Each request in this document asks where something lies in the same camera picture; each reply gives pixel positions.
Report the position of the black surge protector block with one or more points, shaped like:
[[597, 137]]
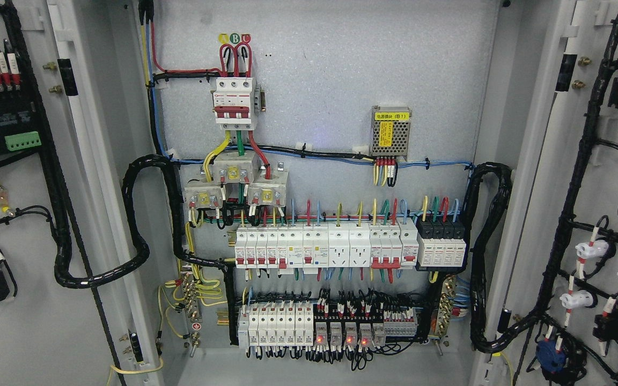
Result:
[[442, 246]]

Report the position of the grey cabinet door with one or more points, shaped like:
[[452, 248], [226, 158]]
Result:
[[85, 57], [555, 268]]

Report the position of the brass right ground bar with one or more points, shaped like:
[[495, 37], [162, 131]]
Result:
[[444, 312]]

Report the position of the relay terminal row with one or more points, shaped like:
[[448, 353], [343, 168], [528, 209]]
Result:
[[351, 327]]

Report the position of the white red main breaker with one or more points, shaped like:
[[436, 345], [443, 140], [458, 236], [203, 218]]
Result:
[[236, 103]]

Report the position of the brass ground bar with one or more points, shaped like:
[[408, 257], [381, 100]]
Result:
[[191, 309], [444, 312]]

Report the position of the white socket breaker row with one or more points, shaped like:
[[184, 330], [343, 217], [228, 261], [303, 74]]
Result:
[[318, 248]]

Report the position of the brass left ground bar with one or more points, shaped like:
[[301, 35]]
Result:
[[191, 309]]

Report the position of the metal mesh power supply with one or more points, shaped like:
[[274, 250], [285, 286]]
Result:
[[390, 127]]

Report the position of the current transformer cluster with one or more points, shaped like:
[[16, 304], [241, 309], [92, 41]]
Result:
[[234, 175]]

